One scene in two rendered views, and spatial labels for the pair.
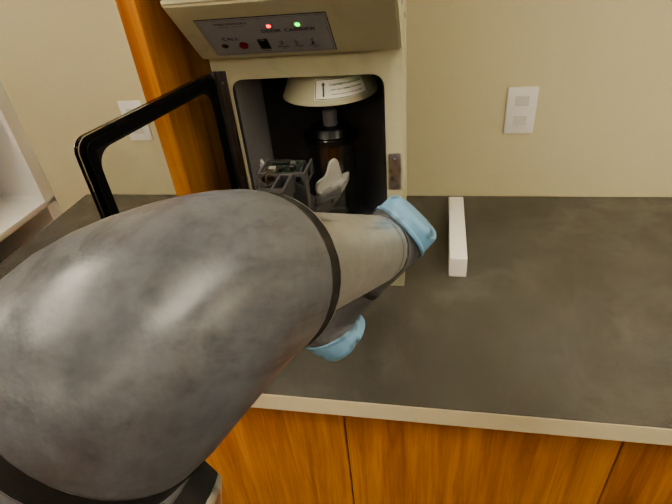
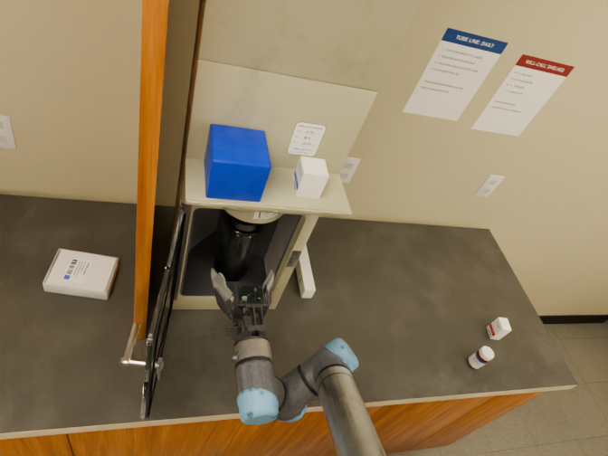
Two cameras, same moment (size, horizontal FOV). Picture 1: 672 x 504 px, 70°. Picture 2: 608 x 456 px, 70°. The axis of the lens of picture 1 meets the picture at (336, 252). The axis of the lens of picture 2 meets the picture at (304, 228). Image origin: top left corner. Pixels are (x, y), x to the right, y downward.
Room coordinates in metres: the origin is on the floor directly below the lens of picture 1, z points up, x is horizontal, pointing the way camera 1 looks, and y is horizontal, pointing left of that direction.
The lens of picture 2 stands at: (0.23, 0.38, 2.07)
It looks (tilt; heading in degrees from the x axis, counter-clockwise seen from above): 45 degrees down; 319
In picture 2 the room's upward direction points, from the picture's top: 24 degrees clockwise
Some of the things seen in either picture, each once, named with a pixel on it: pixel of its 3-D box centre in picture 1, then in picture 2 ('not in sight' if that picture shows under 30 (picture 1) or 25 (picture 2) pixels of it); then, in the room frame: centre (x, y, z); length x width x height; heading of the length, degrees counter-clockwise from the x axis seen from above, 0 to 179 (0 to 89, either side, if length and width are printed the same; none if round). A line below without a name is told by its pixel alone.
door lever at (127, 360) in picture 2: not in sight; (139, 346); (0.64, 0.29, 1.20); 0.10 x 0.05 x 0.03; 157
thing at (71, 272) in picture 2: not in sight; (82, 273); (1.00, 0.37, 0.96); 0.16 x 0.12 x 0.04; 68
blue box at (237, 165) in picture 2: not in sight; (235, 163); (0.78, 0.11, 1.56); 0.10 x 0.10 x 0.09; 77
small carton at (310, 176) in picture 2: not in sight; (309, 177); (0.75, -0.03, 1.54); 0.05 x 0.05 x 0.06; 74
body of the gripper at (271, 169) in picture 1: (284, 201); (249, 316); (0.63, 0.07, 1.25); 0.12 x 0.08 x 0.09; 167
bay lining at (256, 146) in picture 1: (328, 149); (234, 222); (0.94, -0.01, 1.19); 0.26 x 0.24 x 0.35; 77
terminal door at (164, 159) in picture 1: (189, 222); (162, 318); (0.70, 0.23, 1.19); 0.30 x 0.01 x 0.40; 157
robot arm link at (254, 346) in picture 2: not in sight; (251, 353); (0.55, 0.09, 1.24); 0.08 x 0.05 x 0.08; 77
